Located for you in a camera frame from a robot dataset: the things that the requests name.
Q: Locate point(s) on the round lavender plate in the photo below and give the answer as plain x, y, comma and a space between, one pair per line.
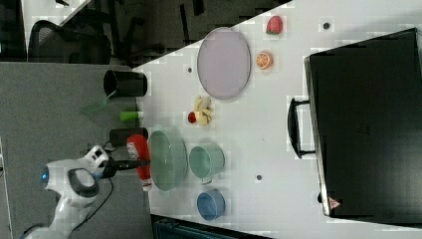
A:
224, 63

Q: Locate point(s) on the large red strawberry toy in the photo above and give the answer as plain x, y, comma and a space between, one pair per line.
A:
274, 26

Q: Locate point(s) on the small black cylinder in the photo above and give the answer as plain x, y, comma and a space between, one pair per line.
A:
118, 136

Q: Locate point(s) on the orange slice toy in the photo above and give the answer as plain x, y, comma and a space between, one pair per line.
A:
264, 60

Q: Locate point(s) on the black cylinder container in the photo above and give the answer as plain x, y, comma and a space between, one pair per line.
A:
125, 84

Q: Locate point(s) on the yellow plush banana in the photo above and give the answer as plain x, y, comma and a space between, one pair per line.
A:
202, 110

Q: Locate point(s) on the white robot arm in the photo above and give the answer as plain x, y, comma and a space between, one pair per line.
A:
76, 181

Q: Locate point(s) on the green oval strainer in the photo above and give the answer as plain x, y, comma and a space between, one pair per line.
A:
168, 157

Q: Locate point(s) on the black office chair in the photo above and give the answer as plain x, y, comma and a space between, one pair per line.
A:
50, 43

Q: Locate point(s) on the green cup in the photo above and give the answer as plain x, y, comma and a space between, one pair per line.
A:
206, 160

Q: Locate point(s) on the blue bowl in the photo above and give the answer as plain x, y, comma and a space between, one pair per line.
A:
211, 204

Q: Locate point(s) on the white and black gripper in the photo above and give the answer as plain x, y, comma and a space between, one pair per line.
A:
99, 164

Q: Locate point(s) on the red plush ketchup bottle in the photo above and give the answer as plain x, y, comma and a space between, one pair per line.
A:
137, 148

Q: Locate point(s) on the small dark red strawberry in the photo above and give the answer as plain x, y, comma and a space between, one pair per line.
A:
192, 117

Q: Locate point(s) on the toaster oven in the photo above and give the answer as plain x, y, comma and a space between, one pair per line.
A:
365, 102

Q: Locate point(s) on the green spatula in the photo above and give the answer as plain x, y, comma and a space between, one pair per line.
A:
97, 106

